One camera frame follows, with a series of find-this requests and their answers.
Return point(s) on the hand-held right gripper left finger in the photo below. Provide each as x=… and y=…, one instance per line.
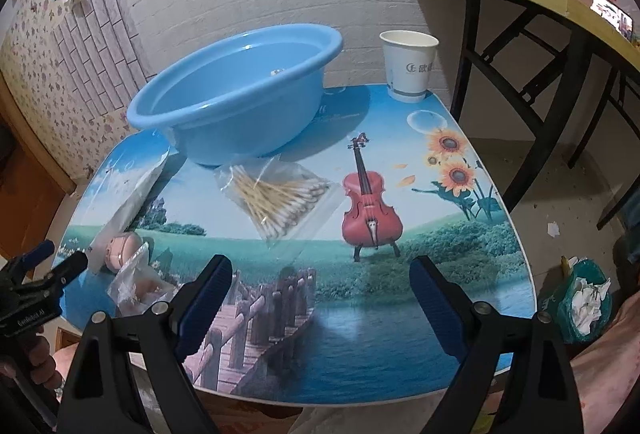
x=205, y=309

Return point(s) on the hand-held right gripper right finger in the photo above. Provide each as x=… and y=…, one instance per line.
x=440, y=309

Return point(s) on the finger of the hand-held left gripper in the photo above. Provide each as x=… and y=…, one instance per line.
x=35, y=256
x=65, y=270

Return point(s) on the blue plastic basin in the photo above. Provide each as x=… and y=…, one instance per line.
x=240, y=124

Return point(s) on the small pink round object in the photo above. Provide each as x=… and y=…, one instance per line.
x=122, y=251

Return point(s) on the crinkled clear plastic bag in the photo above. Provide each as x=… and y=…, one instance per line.
x=140, y=289

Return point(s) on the wooden door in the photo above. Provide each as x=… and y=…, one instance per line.
x=25, y=189

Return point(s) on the green trash bin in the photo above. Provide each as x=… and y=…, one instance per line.
x=562, y=309

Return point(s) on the bag of cotton swabs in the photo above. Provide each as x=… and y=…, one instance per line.
x=280, y=199

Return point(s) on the white paper scrap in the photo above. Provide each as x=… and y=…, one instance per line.
x=553, y=229

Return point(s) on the pink patterned clothing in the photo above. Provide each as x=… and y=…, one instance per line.
x=610, y=364

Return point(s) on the dark cloth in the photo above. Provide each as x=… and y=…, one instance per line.
x=630, y=234

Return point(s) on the white paper cup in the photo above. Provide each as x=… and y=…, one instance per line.
x=410, y=69

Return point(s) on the phone with lit screen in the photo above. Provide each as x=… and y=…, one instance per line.
x=612, y=14

